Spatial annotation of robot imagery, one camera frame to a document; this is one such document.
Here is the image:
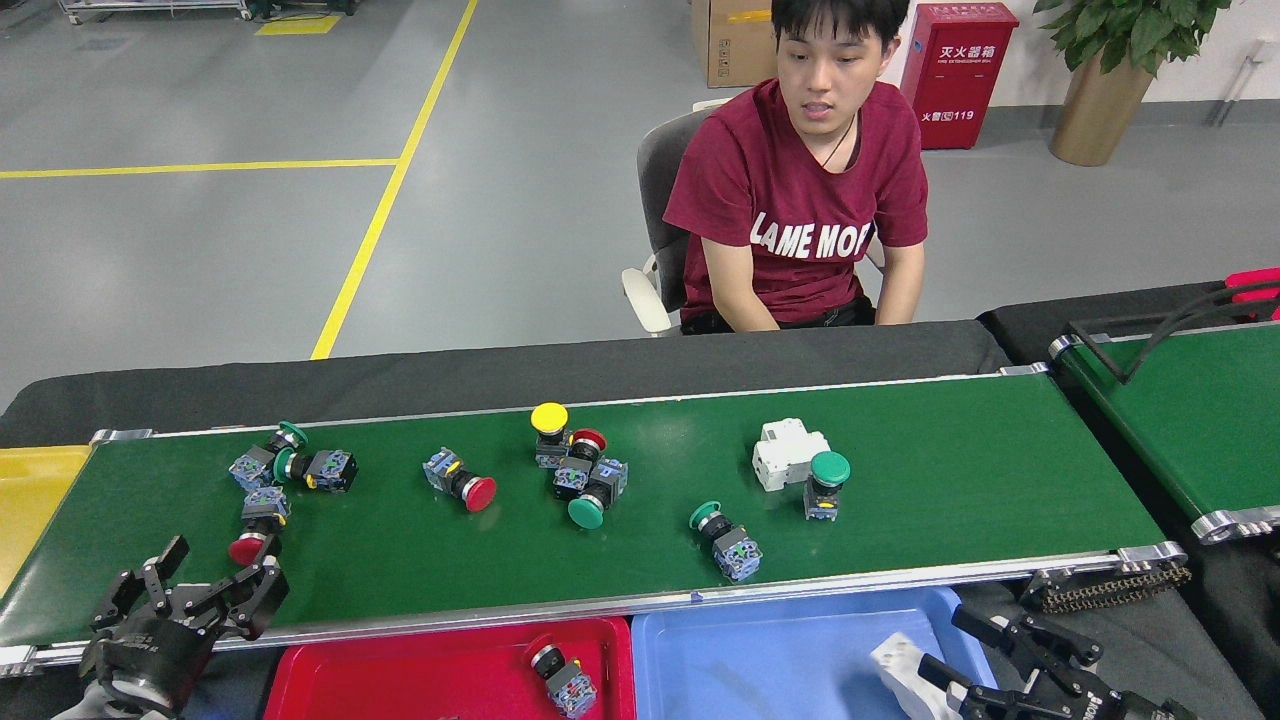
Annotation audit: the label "black necklace cord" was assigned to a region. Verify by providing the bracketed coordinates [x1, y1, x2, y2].
[820, 115, 861, 169]

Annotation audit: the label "grey metal pipe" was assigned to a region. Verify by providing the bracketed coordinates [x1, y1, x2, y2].
[1205, 40, 1276, 128]

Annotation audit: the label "black cable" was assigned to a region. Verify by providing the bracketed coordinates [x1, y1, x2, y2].
[1125, 283, 1280, 384]

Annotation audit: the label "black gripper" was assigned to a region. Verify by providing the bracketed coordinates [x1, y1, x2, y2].
[917, 603, 1201, 720]
[80, 535, 291, 717]

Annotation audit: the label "cardboard box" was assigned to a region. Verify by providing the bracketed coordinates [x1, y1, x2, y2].
[692, 0, 779, 89]

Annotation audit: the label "grey chair white armrests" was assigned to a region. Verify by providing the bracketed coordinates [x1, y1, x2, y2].
[621, 100, 889, 337]

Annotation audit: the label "green conveyor belt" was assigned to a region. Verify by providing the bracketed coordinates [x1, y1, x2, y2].
[1048, 320, 1280, 546]
[0, 362, 1191, 681]

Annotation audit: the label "white circuit breaker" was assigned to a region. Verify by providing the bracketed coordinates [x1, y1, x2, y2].
[751, 417, 832, 493]
[869, 631, 963, 720]

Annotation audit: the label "conveyor drive chain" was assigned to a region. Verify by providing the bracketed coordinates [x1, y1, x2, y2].
[1025, 565, 1193, 614]

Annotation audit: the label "metal cart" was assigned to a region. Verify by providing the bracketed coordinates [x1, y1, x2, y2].
[58, 0, 253, 24]

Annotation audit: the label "blue plastic tray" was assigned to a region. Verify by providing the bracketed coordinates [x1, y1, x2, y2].
[630, 587, 1001, 720]

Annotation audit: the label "red plastic tray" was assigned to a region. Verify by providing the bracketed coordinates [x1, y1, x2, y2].
[262, 615, 636, 720]

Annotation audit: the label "red push button switch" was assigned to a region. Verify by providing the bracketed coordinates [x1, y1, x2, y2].
[422, 447, 498, 514]

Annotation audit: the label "potted plant gold pot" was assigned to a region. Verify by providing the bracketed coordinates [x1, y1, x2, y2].
[1033, 0, 1233, 168]

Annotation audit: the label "yellow mushroom button switch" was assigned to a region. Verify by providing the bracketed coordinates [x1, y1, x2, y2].
[529, 402, 572, 470]

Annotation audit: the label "red plastic object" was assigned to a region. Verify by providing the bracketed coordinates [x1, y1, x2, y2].
[1225, 268, 1280, 321]

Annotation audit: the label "person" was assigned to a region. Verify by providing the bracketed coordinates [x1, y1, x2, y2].
[662, 0, 929, 334]

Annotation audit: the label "black metal frame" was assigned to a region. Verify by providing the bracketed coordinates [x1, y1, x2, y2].
[1068, 318, 1236, 386]

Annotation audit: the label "yellow plastic tray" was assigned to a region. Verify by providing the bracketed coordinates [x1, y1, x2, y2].
[0, 445, 93, 598]

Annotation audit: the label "dark head button switch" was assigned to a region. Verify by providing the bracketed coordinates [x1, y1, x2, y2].
[526, 638, 599, 720]

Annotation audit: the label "red fire extinguisher box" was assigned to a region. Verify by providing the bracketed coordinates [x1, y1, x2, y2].
[900, 2, 1021, 151]

